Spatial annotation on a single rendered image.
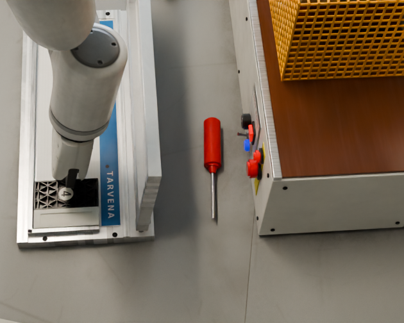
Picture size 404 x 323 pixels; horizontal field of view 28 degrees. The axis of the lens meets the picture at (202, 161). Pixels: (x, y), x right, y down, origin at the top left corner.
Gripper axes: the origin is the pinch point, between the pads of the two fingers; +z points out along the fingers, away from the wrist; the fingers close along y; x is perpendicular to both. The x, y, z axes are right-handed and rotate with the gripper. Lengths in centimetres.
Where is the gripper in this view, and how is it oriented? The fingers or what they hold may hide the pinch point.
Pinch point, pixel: (67, 170)
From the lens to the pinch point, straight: 125.8
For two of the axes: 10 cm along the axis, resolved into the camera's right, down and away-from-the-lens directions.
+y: 0.8, 8.7, -4.8
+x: 9.6, 0.5, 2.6
